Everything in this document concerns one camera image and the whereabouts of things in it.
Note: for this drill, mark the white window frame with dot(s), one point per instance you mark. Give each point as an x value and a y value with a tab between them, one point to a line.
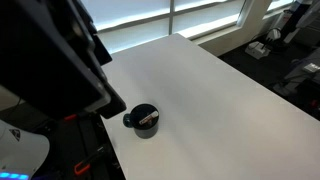
171	15

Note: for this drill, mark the white floor device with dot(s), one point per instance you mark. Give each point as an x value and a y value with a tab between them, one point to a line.
257	50

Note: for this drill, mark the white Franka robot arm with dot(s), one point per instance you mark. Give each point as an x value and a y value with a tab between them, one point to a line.
20	150

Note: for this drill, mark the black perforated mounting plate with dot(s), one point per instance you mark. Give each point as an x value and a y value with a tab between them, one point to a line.
76	143

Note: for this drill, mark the dark teal mug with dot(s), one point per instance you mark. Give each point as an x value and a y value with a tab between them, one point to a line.
146	131

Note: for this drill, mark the grey office chair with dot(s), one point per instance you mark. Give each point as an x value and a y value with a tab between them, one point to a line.
298	71

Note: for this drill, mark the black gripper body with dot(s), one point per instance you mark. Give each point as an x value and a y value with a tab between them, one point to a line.
43	56

